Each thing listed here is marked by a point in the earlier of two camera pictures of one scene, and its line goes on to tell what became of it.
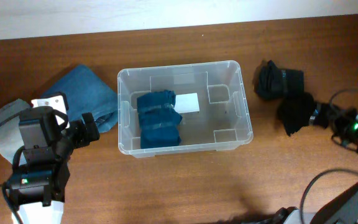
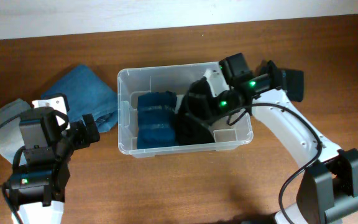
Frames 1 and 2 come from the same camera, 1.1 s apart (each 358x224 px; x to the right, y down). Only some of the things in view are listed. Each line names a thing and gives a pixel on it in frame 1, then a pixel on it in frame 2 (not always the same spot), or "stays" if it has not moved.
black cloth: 272,83 stays
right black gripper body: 351,129 → 220,105
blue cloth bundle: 159,121 stays
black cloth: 298,109 → 188,130
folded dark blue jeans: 87,93 stays
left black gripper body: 79,134 stays
